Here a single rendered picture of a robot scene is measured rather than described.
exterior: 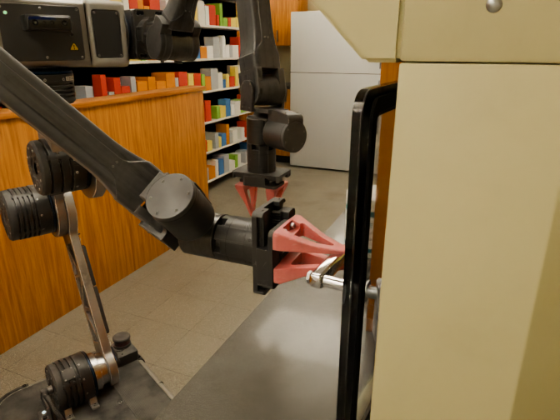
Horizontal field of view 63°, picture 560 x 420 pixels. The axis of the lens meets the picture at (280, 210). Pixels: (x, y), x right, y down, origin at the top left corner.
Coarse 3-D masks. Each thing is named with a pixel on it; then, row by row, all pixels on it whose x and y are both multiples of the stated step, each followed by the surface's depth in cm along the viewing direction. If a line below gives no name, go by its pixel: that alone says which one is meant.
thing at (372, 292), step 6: (366, 282) 44; (378, 282) 43; (366, 288) 43; (372, 288) 43; (378, 288) 42; (366, 294) 44; (372, 294) 43; (378, 294) 42; (366, 300) 44; (378, 300) 43; (372, 324) 45; (372, 330) 45
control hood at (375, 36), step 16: (320, 0) 32; (336, 0) 32; (352, 0) 32; (368, 0) 31; (384, 0) 31; (400, 0) 31; (336, 16) 32; (352, 16) 32; (368, 16) 32; (384, 16) 31; (400, 16) 31; (352, 32) 32; (368, 32) 32; (384, 32) 31; (400, 32) 31; (352, 48) 33; (368, 48) 32; (384, 48) 32; (400, 48) 32
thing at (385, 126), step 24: (360, 96) 35; (360, 120) 35; (384, 120) 40; (384, 144) 42; (384, 168) 43; (384, 192) 44; (384, 216) 46; (384, 240) 48; (360, 360) 46; (360, 384) 48; (360, 408) 50
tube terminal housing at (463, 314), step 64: (448, 0) 29; (512, 0) 28; (448, 64) 30; (512, 64) 29; (448, 128) 32; (512, 128) 30; (448, 192) 33; (512, 192) 31; (384, 256) 36; (448, 256) 34; (512, 256) 33; (384, 320) 38; (448, 320) 36; (512, 320) 34; (384, 384) 40; (448, 384) 38; (512, 384) 35
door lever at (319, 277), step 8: (328, 256) 50; (336, 256) 49; (320, 264) 48; (328, 264) 48; (336, 264) 48; (312, 272) 46; (320, 272) 46; (328, 272) 47; (336, 272) 49; (312, 280) 46; (320, 280) 45; (328, 280) 45; (336, 280) 45; (336, 288) 45
